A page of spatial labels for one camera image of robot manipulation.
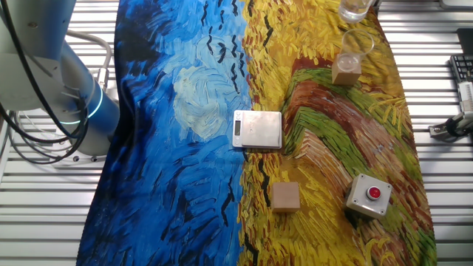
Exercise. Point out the grey box with red button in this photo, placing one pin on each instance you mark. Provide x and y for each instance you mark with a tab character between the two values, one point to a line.
360	201

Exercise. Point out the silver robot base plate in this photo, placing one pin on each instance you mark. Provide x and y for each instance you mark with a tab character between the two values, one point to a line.
85	159

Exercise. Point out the empty clear plastic cup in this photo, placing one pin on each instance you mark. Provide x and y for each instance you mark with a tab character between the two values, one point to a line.
356	42

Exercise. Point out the metal camera clamp bracket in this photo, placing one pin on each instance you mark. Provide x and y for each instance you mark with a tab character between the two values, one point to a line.
441	131

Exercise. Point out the silver digital scale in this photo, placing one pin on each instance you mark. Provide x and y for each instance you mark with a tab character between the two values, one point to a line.
262	129

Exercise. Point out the painted wheatfield tablecloth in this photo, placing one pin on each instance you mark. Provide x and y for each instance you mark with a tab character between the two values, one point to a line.
166	147

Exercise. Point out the black keyboard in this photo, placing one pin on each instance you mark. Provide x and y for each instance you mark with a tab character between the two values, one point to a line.
462	68

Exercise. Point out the clear glass mug with water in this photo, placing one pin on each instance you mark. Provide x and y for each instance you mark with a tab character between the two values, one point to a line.
353	11

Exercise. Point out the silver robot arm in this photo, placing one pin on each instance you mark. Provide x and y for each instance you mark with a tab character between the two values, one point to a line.
33	55

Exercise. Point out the light wooden cube block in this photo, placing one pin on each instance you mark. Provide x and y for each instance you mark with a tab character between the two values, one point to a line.
285	197
345	78

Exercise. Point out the black rectangular pad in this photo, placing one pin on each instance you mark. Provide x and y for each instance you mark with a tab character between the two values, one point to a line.
465	41

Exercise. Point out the small silver camera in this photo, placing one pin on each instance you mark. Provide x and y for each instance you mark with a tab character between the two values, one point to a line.
466	97

